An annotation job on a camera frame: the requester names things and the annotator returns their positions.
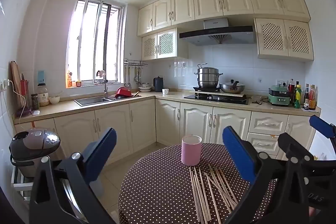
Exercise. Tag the dark red-capped bottle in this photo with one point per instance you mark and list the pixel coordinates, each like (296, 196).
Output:
(291, 92)

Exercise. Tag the purple cloth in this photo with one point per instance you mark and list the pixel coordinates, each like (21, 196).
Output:
(24, 113)

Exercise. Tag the hanging ladle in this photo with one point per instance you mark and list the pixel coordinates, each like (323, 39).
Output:
(138, 75)

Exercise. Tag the small orange jar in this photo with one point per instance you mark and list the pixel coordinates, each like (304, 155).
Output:
(78, 83)

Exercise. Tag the cream base cabinets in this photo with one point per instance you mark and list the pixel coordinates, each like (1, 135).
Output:
(147, 121)

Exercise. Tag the white mug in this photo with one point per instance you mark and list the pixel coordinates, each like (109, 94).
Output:
(165, 91)

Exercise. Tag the steel steamer pot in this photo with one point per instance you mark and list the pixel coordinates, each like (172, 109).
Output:
(207, 78)

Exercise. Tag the large lattice door cabinet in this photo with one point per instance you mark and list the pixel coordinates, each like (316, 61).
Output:
(283, 39)

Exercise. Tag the small white bowl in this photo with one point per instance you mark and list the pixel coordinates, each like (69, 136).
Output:
(54, 100)

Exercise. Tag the wall utensil rail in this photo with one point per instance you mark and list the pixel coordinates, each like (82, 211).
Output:
(135, 62)

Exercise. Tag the dark sauce bottle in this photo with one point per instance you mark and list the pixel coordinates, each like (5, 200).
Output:
(306, 99)

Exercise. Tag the red pot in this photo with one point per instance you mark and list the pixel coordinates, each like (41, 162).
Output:
(123, 92)

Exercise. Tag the brown polka dot tablecloth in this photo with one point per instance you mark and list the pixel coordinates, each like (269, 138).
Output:
(157, 187)

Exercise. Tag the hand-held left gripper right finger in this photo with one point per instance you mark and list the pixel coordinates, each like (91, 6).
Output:
(239, 155)

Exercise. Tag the dark electric kettle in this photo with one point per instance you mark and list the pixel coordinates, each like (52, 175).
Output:
(158, 85)

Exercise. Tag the steel wok with lid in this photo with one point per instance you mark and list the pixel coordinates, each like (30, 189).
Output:
(232, 88)

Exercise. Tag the range hood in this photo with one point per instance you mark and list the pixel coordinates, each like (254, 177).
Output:
(218, 33)

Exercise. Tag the large glass jar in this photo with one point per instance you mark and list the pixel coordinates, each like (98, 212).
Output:
(42, 96)

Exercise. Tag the pile of wooden chopsticks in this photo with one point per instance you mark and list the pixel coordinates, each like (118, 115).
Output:
(202, 195)

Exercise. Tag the steel faucet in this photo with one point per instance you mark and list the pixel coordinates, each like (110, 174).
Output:
(105, 87)

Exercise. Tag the dark rice cooker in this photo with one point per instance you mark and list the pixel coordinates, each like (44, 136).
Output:
(34, 142)

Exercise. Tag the black gas stove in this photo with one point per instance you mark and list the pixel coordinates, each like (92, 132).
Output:
(218, 99)

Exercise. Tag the orange bottle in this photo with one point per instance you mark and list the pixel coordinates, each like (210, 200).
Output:
(69, 81)

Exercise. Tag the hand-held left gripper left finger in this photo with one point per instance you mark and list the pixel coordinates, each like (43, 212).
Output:
(101, 154)

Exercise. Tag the wall socket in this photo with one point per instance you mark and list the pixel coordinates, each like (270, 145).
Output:
(282, 82)

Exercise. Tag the small dark jar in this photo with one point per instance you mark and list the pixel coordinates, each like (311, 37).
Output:
(35, 102)

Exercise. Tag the steel sink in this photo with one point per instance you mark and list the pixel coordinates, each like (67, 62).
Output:
(90, 101)

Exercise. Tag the brown glass bottle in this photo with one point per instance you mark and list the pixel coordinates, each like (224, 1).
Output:
(312, 99)

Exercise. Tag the cream upper cabinets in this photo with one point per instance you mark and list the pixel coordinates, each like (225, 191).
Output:
(231, 1)

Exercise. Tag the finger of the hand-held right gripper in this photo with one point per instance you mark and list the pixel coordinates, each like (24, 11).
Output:
(291, 145)
(322, 127)

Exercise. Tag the pink cup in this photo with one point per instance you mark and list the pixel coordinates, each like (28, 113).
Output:
(191, 151)

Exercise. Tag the sliding window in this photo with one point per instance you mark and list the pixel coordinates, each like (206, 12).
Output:
(94, 43)

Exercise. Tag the small lattice door cabinet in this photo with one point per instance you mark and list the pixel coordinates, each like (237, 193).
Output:
(165, 44)

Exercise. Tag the hanging spatula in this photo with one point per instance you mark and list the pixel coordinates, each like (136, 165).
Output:
(126, 79)

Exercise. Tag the stack of white bowls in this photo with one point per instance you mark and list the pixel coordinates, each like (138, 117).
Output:
(145, 88)

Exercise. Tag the green electric cooker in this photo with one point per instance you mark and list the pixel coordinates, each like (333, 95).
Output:
(278, 96)

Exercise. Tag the blue card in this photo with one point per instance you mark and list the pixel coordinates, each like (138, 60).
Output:
(41, 77)

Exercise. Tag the wooden cutting board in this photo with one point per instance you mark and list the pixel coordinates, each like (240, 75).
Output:
(16, 82)

